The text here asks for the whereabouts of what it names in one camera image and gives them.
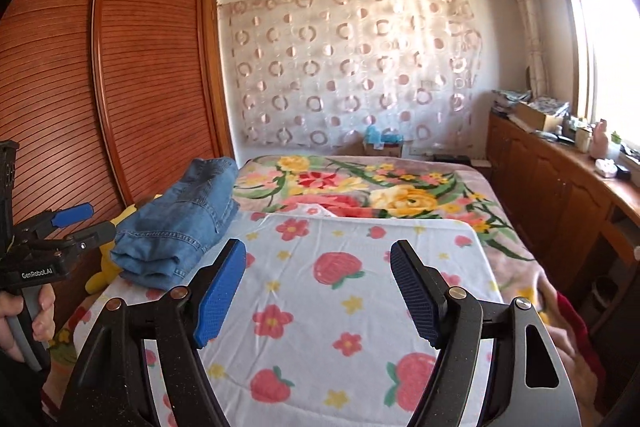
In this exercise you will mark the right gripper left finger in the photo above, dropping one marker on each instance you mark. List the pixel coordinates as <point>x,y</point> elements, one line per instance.
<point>110,385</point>

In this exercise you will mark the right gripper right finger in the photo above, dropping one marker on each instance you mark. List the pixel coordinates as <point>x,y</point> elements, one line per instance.
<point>527,384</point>

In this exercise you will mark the blue denim pants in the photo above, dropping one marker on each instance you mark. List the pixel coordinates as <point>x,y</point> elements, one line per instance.
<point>158,245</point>

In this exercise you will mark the person's left hand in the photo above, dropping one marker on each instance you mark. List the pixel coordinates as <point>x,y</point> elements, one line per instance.
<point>27,324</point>

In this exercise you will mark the yellow Pikachu plush toy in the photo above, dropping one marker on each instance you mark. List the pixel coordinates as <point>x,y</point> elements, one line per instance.
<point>108,270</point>

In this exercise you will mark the wooden low cabinet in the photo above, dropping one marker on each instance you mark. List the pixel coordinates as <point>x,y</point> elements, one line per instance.
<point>579,226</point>

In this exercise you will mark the wooden louvered wardrobe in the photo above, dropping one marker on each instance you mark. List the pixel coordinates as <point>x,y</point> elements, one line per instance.
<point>109,100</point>

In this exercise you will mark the white strawberry print blanket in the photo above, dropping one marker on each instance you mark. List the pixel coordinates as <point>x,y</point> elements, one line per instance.
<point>318,333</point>

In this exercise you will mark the pink bottle on cabinet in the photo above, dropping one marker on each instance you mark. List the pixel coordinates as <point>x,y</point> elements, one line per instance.
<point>599,141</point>

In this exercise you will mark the white cup on cabinet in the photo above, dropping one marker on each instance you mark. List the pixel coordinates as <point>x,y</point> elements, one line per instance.
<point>583,138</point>

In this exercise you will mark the cardboard box on cabinet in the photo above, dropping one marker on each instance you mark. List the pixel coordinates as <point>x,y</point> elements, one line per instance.
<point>535,119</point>

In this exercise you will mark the floral bed cover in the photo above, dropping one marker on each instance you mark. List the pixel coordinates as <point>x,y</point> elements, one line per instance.
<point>394,188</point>

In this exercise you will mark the blue item on box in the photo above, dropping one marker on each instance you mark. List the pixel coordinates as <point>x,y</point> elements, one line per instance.
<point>379,139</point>

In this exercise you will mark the circle pattern sheer curtain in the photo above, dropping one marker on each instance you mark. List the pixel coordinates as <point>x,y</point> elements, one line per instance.
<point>318,74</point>

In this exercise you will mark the white side curtain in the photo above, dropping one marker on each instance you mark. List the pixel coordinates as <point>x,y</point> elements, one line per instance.
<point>530,12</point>

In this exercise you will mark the window with wooden frame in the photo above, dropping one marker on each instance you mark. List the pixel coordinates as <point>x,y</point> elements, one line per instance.
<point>607,54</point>

